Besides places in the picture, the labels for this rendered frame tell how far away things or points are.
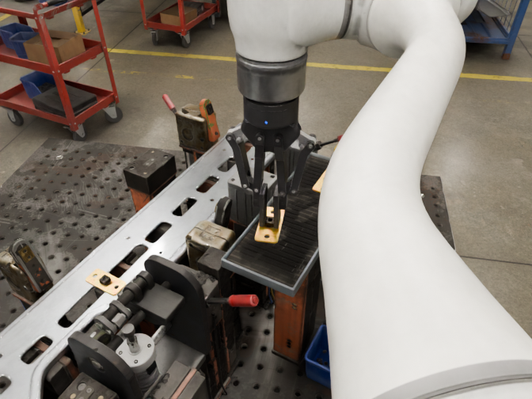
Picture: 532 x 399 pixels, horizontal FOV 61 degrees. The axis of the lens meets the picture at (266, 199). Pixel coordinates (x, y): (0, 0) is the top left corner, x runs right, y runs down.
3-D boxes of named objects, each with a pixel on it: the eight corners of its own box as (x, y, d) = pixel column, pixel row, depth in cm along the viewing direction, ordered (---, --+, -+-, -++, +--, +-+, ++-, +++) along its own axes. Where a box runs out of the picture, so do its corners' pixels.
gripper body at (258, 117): (305, 81, 62) (302, 138, 68) (245, 76, 63) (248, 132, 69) (299, 107, 57) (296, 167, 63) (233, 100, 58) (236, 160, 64)
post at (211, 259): (222, 354, 114) (210, 243, 88) (240, 362, 112) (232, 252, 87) (211, 370, 111) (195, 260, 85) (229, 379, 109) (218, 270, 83)
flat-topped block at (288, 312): (288, 323, 121) (295, 195, 92) (315, 336, 118) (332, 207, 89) (271, 352, 114) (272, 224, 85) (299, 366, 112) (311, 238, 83)
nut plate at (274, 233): (264, 207, 79) (263, 202, 78) (285, 210, 79) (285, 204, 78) (253, 241, 73) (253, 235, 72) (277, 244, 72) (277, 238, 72)
